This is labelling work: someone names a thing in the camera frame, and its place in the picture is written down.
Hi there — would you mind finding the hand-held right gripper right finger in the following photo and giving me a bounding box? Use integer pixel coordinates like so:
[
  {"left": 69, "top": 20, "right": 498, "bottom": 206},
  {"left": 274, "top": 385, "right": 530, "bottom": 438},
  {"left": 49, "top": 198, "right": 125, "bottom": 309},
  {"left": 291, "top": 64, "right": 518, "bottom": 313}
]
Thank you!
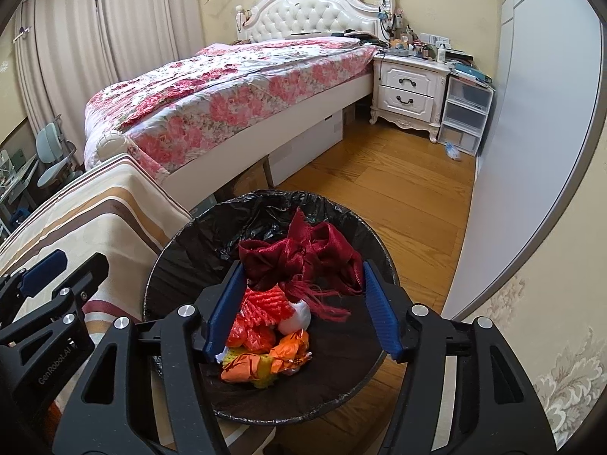
[{"left": 363, "top": 260, "right": 558, "bottom": 455}]

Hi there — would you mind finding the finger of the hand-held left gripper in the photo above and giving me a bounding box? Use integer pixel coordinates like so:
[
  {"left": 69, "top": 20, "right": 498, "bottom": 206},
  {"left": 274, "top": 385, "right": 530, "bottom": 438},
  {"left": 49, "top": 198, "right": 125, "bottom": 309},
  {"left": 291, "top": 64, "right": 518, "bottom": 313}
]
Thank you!
[
  {"left": 0, "top": 253, "right": 111, "bottom": 348},
  {"left": 0, "top": 249, "right": 68, "bottom": 305}
]

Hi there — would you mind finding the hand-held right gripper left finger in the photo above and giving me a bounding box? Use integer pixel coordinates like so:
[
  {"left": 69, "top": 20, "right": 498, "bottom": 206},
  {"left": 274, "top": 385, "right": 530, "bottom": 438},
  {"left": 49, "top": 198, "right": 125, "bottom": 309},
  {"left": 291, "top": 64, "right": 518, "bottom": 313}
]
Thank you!
[{"left": 54, "top": 260, "right": 247, "bottom": 455}]

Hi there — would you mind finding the red foam fruit net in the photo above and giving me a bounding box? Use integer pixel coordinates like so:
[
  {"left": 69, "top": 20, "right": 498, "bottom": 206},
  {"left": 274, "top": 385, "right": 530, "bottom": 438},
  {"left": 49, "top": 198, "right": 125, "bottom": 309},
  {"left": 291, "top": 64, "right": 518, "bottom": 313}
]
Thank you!
[{"left": 239, "top": 288, "right": 292, "bottom": 330}]

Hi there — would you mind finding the orange wrapper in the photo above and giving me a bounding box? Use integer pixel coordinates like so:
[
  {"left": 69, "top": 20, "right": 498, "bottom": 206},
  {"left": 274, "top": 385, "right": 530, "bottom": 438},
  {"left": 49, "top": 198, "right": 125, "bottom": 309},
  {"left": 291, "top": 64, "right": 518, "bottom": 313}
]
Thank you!
[
  {"left": 220, "top": 353, "right": 271, "bottom": 384},
  {"left": 269, "top": 329, "right": 311, "bottom": 371}
]

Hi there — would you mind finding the waste bin with black liner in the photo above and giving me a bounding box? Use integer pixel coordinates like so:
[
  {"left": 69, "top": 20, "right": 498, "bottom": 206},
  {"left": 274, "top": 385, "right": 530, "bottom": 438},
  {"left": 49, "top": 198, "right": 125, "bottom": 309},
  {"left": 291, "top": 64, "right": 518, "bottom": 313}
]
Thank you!
[{"left": 142, "top": 190, "right": 401, "bottom": 425}]

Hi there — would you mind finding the white plastic bag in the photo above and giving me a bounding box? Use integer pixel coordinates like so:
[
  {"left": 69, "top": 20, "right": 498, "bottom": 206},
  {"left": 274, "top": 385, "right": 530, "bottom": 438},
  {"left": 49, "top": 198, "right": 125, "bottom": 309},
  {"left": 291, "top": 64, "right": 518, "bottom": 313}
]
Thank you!
[{"left": 277, "top": 300, "right": 312, "bottom": 333}]

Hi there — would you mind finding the yellow ribbed cup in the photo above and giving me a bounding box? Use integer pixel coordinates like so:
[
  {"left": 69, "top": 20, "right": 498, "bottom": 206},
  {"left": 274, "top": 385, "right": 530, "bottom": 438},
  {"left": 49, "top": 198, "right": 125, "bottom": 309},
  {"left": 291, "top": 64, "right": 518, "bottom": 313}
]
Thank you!
[{"left": 222, "top": 347, "right": 281, "bottom": 388}]

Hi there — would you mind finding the dark red mesh bag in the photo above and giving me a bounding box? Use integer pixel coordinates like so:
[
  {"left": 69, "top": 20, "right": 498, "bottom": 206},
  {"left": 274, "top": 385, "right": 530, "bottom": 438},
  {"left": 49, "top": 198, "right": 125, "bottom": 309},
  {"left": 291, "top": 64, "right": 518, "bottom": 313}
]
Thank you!
[{"left": 238, "top": 207, "right": 365, "bottom": 325}]

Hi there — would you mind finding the striped tablecloth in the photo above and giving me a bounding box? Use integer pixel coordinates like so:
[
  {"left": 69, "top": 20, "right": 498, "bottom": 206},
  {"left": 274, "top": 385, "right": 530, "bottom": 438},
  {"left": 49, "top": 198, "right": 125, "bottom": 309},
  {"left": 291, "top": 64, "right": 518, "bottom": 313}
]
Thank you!
[{"left": 0, "top": 154, "right": 276, "bottom": 455}]

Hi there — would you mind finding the grey study desk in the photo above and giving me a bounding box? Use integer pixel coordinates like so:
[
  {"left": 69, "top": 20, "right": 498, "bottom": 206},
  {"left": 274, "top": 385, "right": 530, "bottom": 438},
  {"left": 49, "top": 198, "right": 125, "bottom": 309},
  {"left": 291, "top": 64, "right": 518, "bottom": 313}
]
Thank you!
[{"left": 0, "top": 152, "right": 41, "bottom": 209}]

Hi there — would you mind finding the pale blue office chair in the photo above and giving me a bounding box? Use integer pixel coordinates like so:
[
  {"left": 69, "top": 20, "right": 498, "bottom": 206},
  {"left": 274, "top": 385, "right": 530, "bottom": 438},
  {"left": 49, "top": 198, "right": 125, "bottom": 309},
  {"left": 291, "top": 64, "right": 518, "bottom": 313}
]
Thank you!
[{"left": 35, "top": 122, "right": 79, "bottom": 188}]

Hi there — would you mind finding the cardboard box under bed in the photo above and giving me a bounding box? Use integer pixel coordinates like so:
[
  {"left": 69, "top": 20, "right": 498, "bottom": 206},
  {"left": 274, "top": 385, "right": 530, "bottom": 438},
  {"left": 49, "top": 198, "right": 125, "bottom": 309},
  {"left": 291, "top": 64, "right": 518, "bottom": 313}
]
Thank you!
[{"left": 215, "top": 161, "right": 273, "bottom": 200}]

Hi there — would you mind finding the white under-bed storage box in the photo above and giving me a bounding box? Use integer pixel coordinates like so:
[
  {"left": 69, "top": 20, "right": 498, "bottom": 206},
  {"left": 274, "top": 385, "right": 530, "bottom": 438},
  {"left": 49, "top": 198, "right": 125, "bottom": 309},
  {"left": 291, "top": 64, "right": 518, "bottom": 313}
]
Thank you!
[{"left": 268, "top": 109, "right": 344, "bottom": 185}]

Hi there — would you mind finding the pink floral quilt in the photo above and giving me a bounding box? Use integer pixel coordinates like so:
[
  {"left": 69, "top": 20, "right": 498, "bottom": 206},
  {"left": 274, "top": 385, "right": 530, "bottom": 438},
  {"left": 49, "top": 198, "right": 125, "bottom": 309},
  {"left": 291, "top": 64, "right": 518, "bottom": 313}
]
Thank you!
[{"left": 84, "top": 40, "right": 375, "bottom": 176}]

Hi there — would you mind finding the clear plastic drawer unit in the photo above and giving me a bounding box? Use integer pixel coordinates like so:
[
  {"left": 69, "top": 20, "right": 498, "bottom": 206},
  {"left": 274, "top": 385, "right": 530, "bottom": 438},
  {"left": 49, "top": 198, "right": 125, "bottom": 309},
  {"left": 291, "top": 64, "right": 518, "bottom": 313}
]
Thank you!
[{"left": 436, "top": 75, "right": 494, "bottom": 157}]

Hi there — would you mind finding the beige pleated curtain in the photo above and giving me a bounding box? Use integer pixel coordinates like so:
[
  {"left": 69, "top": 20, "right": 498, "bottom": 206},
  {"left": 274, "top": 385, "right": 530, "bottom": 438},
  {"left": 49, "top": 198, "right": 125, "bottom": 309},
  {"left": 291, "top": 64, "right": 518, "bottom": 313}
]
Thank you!
[
  {"left": 95, "top": 0, "right": 204, "bottom": 87},
  {"left": 14, "top": 0, "right": 102, "bottom": 139}
]

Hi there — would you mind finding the white nightstand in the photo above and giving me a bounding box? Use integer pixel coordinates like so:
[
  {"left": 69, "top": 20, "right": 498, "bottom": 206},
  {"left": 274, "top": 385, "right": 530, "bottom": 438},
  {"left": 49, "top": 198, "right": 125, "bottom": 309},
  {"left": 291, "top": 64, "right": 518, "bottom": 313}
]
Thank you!
[{"left": 369, "top": 54, "right": 451, "bottom": 143}]

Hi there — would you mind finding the grey wardrobe sliding door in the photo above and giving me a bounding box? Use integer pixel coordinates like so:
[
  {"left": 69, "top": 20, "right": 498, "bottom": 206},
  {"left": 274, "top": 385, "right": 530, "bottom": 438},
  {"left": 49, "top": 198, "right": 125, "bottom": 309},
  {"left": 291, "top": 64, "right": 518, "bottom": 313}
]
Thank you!
[{"left": 443, "top": 0, "right": 607, "bottom": 320}]

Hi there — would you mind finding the stack of books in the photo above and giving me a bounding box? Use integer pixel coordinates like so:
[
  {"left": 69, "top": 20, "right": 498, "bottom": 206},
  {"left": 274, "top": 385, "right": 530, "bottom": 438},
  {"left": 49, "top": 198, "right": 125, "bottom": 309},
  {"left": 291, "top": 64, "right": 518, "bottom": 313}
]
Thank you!
[{"left": 448, "top": 50, "right": 496, "bottom": 88}]

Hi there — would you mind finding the pile of small bottles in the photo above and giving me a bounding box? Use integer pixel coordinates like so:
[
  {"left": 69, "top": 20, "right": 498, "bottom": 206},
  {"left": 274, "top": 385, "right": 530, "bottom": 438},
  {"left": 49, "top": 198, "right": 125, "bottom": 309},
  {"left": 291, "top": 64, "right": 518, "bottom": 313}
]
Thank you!
[{"left": 379, "top": 24, "right": 451, "bottom": 63}]

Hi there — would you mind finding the white bed with tufted headboard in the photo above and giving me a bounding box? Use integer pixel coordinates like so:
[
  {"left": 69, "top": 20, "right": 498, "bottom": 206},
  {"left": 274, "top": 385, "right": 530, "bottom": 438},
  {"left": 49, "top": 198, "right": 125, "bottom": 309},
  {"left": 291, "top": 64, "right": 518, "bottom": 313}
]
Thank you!
[{"left": 84, "top": 0, "right": 392, "bottom": 214}]

